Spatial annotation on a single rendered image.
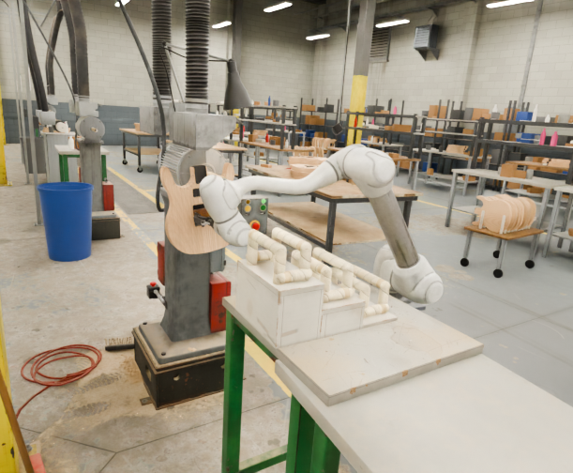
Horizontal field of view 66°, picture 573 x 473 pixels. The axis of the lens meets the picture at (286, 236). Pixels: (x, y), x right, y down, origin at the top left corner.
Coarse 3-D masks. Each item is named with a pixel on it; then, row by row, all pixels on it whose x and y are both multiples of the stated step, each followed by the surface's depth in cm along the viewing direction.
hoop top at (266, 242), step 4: (252, 232) 132; (256, 232) 131; (252, 236) 131; (256, 236) 129; (260, 236) 128; (264, 236) 127; (256, 240) 129; (260, 240) 127; (264, 240) 125; (268, 240) 124; (272, 240) 123; (260, 244) 128; (264, 244) 124; (268, 244) 123; (272, 244) 122; (276, 244) 121; (280, 244) 120; (268, 248) 123; (272, 248) 121; (276, 248) 119; (280, 248) 119; (284, 248) 119
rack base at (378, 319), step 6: (354, 294) 161; (366, 318) 142; (372, 318) 142; (378, 318) 142; (384, 318) 142; (390, 318) 143; (396, 318) 144; (366, 324) 138; (372, 324) 139; (378, 324) 140
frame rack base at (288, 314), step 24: (240, 264) 138; (264, 264) 137; (288, 264) 139; (240, 288) 139; (264, 288) 124; (288, 288) 119; (312, 288) 123; (240, 312) 140; (264, 312) 126; (288, 312) 121; (312, 312) 125; (264, 336) 127; (288, 336) 123; (312, 336) 128
